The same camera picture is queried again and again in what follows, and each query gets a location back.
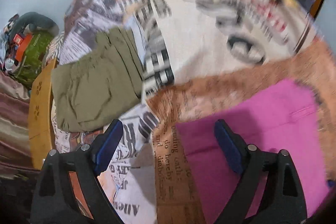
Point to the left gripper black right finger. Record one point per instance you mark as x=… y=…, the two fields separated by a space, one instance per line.
x=269 y=189

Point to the pink pants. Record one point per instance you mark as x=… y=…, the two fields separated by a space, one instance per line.
x=282 y=116

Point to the wooden headboard with cutouts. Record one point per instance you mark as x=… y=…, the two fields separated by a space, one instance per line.
x=41 y=133

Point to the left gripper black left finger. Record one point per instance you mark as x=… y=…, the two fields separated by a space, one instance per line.
x=54 y=200

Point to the newspaper print bed blanket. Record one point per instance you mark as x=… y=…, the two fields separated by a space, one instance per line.
x=199 y=58

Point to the orange box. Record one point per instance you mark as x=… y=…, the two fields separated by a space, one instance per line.
x=22 y=42

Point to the striped maroon curtain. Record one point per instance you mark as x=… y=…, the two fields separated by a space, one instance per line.
x=15 y=146

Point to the olive green folded pants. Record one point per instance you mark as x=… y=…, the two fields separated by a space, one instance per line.
x=100 y=86

